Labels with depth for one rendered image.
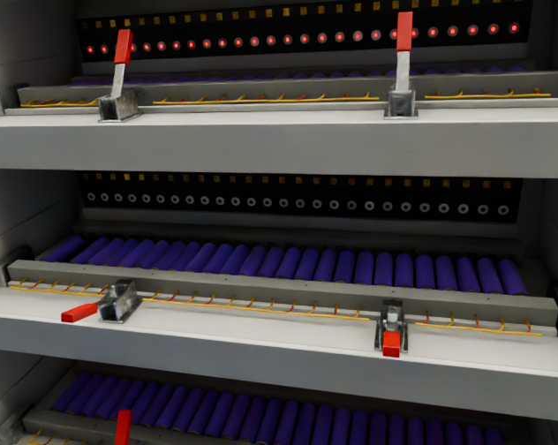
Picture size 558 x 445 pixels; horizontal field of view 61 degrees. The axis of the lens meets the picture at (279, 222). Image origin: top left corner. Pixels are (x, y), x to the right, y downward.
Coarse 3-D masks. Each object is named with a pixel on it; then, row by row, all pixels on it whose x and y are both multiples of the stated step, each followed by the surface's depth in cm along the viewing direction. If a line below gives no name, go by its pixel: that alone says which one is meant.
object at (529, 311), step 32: (32, 288) 51; (160, 288) 49; (192, 288) 48; (224, 288) 47; (256, 288) 46; (288, 288) 46; (320, 288) 45; (352, 288) 45; (384, 288) 44; (480, 320) 42; (512, 320) 41; (544, 320) 41
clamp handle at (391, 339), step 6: (390, 312) 40; (396, 312) 40; (390, 318) 40; (396, 318) 40; (390, 324) 39; (396, 324) 40; (390, 330) 38; (396, 330) 38; (384, 336) 36; (390, 336) 36; (396, 336) 36; (384, 342) 34; (390, 342) 34; (396, 342) 34; (384, 348) 34; (390, 348) 33; (396, 348) 33; (384, 354) 34; (390, 354) 34; (396, 354) 33
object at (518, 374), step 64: (0, 256) 55; (0, 320) 49; (128, 320) 46; (192, 320) 46; (256, 320) 45; (320, 320) 45; (320, 384) 42; (384, 384) 40; (448, 384) 39; (512, 384) 37
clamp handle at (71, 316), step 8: (112, 288) 46; (112, 296) 46; (88, 304) 43; (96, 304) 44; (104, 304) 44; (64, 312) 40; (72, 312) 40; (80, 312) 41; (88, 312) 42; (96, 312) 43; (64, 320) 40; (72, 320) 40
